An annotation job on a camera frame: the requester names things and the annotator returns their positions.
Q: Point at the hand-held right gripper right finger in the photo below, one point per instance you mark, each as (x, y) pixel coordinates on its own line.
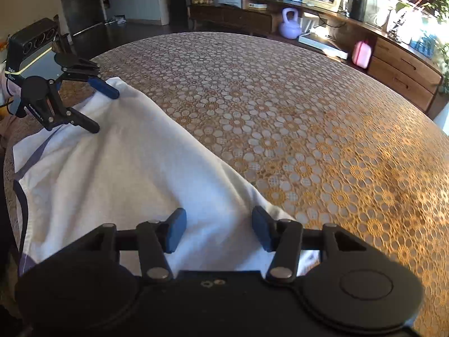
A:
(261, 228)

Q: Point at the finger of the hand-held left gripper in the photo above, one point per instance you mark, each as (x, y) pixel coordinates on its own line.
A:
(84, 121)
(105, 89)

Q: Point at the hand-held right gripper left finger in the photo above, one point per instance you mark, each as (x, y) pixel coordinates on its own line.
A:
(175, 230)

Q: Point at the white purple raglan shirt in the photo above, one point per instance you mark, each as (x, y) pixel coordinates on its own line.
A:
(122, 168)

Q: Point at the dark entrance door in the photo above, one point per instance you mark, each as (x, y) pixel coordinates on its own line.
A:
(80, 7)

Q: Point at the white sneaker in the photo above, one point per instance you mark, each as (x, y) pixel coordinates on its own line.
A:
(119, 19)

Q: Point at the yellow lace tablecloth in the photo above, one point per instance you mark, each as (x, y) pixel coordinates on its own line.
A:
(298, 130)

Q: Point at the dark tall cabinet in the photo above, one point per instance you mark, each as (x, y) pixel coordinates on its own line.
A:
(177, 0)

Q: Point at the small white box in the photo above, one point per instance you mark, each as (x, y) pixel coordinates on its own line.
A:
(256, 5)

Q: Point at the white flat box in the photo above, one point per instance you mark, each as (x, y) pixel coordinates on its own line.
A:
(322, 45)

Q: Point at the purple kettlebell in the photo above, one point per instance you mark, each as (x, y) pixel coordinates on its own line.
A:
(290, 28)

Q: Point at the small pink case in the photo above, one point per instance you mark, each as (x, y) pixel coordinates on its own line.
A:
(363, 54)

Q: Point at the wooden TV stand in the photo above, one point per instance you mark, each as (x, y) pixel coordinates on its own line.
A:
(400, 70)

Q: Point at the black speaker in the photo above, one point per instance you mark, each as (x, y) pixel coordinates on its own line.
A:
(358, 7)

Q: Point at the white ceramic jar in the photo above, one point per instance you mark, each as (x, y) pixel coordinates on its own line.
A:
(382, 17)

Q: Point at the metal ornament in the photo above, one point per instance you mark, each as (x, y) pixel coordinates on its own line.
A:
(398, 24)

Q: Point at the blue box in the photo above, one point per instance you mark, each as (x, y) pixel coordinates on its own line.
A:
(426, 42)

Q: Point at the potted tree white planter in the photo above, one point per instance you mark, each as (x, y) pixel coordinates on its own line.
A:
(435, 0)

